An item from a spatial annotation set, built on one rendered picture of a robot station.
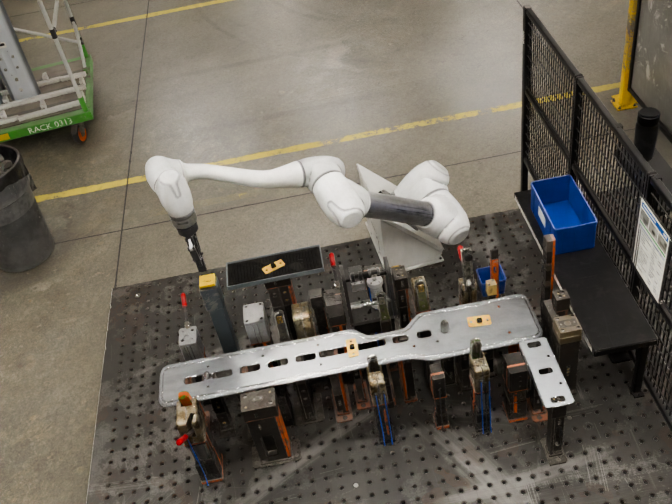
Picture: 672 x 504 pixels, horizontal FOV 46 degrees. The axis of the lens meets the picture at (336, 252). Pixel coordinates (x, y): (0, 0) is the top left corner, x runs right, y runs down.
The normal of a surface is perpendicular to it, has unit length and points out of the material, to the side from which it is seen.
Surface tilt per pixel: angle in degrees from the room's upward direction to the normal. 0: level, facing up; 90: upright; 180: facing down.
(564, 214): 0
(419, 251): 90
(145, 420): 0
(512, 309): 0
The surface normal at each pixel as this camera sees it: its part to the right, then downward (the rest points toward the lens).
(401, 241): 0.22, 0.63
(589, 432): -0.15, -0.73
